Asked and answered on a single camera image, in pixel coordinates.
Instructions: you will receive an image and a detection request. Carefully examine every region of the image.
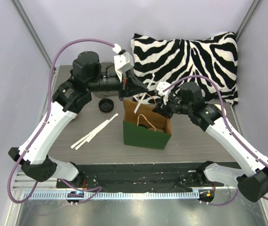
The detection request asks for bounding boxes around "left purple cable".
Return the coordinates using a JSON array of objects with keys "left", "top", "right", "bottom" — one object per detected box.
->
[{"left": 8, "top": 39, "right": 119, "bottom": 203}]

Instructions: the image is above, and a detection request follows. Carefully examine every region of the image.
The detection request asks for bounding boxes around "black plastic cup lid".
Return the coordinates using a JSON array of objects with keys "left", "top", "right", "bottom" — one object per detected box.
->
[{"left": 98, "top": 98, "right": 114, "bottom": 113}]

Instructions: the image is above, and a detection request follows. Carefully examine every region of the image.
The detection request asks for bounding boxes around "purple cable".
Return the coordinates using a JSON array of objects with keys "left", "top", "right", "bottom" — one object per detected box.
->
[
  {"left": 163, "top": 75, "right": 268, "bottom": 207},
  {"left": 8, "top": 39, "right": 119, "bottom": 203}
]

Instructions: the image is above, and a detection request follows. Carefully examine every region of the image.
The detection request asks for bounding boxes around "white paper straw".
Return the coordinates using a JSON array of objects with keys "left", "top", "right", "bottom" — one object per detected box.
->
[
  {"left": 134, "top": 73, "right": 155, "bottom": 114},
  {"left": 84, "top": 113, "right": 119, "bottom": 142},
  {"left": 70, "top": 132, "right": 93, "bottom": 150}
]

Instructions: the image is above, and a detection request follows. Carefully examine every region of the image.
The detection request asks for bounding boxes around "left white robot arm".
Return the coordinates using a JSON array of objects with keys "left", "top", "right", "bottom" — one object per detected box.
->
[{"left": 8, "top": 50, "right": 148, "bottom": 188}]

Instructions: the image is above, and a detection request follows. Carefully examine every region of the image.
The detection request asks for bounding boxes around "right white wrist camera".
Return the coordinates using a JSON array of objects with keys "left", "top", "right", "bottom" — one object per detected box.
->
[{"left": 155, "top": 81, "right": 171, "bottom": 105}]

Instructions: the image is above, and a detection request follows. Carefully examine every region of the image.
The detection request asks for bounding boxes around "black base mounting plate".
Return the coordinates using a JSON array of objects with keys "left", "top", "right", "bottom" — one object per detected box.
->
[{"left": 56, "top": 162, "right": 223, "bottom": 193}]

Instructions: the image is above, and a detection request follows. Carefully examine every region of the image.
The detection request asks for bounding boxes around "olive green folded cloth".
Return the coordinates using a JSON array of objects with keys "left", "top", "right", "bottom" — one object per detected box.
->
[{"left": 93, "top": 62, "right": 118, "bottom": 99}]

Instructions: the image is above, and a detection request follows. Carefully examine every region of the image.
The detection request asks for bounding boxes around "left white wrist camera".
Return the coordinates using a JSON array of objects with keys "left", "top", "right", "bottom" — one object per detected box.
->
[{"left": 112, "top": 43, "right": 134, "bottom": 82}]

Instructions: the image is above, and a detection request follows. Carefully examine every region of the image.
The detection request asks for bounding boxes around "aluminium front rail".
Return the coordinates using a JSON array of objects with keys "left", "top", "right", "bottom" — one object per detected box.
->
[{"left": 12, "top": 169, "right": 268, "bottom": 201}]

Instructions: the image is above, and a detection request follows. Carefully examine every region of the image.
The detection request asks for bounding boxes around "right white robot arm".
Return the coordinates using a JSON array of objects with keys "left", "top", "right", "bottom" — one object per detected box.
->
[{"left": 153, "top": 82, "right": 268, "bottom": 202}]

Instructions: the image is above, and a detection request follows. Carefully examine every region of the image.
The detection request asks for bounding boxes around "zebra print pillow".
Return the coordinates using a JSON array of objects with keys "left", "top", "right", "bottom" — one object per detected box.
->
[{"left": 130, "top": 32, "right": 238, "bottom": 105}]

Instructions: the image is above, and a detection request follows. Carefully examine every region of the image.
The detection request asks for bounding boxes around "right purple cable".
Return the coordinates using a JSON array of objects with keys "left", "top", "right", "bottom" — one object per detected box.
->
[{"left": 163, "top": 75, "right": 268, "bottom": 207}]

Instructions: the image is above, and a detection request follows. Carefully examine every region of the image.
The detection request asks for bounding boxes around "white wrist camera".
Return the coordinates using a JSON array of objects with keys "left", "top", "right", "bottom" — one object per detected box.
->
[
  {"left": 112, "top": 43, "right": 134, "bottom": 82},
  {"left": 155, "top": 81, "right": 171, "bottom": 105}
]

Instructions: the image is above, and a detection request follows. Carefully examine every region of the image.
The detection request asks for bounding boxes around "green paper gift bag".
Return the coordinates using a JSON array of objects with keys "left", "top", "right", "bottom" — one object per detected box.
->
[{"left": 123, "top": 99, "right": 172, "bottom": 150}]

